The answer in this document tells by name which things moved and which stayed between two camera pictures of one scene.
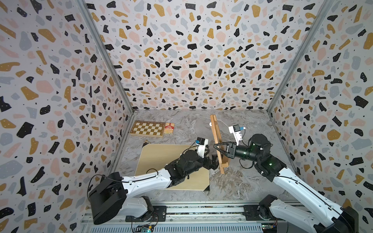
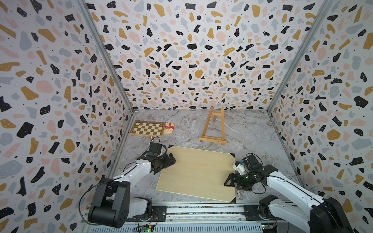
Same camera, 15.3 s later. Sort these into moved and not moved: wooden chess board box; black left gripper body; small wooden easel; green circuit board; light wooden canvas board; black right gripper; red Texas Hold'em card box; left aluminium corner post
Moved: light wooden canvas board; black left gripper body; black right gripper; small wooden easel
Not moved: wooden chess board box; red Texas Hold'em card box; green circuit board; left aluminium corner post
